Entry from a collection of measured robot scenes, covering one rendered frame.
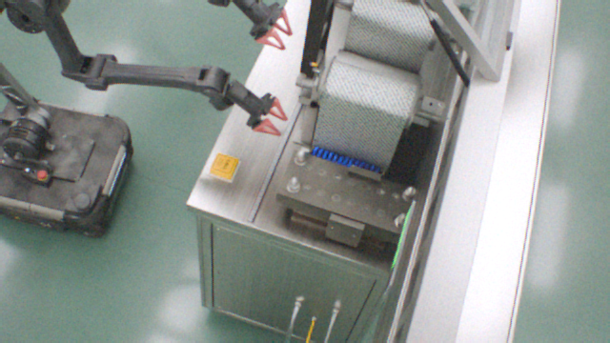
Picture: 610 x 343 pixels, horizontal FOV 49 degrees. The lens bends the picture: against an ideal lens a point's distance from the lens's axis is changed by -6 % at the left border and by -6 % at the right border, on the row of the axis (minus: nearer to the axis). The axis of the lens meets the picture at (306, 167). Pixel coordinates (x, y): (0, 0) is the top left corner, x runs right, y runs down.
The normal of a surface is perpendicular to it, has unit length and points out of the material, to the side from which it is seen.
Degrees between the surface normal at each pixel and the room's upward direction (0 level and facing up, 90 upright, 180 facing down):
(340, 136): 90
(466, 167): 0
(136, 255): 0
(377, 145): 90
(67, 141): 0
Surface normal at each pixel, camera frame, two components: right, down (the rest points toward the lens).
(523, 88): 0.11, -0.54
